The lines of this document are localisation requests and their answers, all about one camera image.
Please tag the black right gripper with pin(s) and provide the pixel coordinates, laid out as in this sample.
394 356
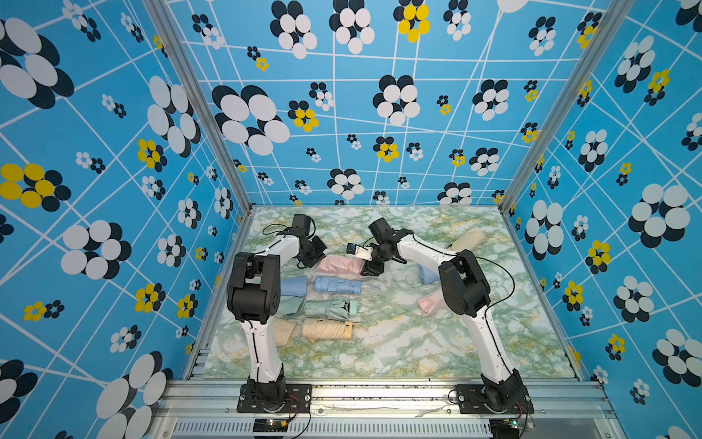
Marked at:
371 269

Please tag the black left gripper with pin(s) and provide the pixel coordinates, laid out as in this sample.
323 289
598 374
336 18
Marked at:
320 248

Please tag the pink sleeved umbrella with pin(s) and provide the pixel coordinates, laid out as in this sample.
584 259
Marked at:
432 303
338 265

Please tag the mint green umbrella sleeve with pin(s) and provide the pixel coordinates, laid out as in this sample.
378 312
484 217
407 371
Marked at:
290 305

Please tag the blue sleeved umbrella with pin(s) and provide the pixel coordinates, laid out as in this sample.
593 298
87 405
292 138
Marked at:
427 276
294 287

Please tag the beige umbrella sleeve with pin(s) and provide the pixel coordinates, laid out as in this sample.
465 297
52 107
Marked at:
285 331

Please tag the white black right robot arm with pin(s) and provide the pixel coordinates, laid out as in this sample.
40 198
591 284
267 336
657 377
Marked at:
466 292

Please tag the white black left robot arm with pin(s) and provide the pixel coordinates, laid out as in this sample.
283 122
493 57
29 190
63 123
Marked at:
254 292

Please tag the beige sleeved umbrella far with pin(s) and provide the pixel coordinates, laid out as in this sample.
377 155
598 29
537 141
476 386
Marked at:
469 241

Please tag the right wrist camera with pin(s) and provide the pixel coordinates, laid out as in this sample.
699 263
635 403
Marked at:
359 251

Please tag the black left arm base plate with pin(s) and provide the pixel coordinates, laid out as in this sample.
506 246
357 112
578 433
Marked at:
272 398

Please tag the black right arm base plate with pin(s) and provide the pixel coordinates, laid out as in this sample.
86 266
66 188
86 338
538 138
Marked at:
482 399

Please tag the aluminium front rail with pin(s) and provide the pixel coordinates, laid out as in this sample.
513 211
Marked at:
388 409

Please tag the aluminium corner post right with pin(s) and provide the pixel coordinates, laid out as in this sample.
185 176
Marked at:
613 18

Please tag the aluminium corner post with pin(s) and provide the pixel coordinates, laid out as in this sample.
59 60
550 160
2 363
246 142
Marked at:
167 30
613 18

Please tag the aluminium corner post left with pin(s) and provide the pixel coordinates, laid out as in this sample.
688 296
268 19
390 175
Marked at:
167 30

